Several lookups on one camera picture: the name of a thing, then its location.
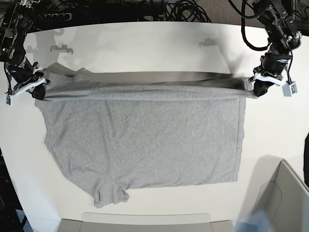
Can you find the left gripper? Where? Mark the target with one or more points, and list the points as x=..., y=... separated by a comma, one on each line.
x=272, y=64

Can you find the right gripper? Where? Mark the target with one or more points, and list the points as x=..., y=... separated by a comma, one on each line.
x=23, y=75

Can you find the grey T-shirt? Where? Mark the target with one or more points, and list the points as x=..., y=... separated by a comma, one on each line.
x=108, y=138

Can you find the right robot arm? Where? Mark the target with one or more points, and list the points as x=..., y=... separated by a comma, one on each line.
x=18, y=20

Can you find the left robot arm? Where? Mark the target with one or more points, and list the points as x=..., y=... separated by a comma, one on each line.
x=283, y=37

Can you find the black power strip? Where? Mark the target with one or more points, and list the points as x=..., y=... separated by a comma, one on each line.
x=56, y=17

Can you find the grey bin at right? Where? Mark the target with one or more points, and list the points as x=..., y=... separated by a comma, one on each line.
x=282, y=204

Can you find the grey tray at bottom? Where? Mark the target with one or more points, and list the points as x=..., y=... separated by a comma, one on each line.
x=95, y=222

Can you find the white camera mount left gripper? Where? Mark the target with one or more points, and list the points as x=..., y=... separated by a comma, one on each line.
x=288, y=89

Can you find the white camera mount gripper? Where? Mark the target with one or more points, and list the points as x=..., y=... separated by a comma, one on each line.
x=21, y=88
x=288, y=89

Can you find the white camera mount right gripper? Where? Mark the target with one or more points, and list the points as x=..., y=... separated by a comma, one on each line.
x=21, y=88

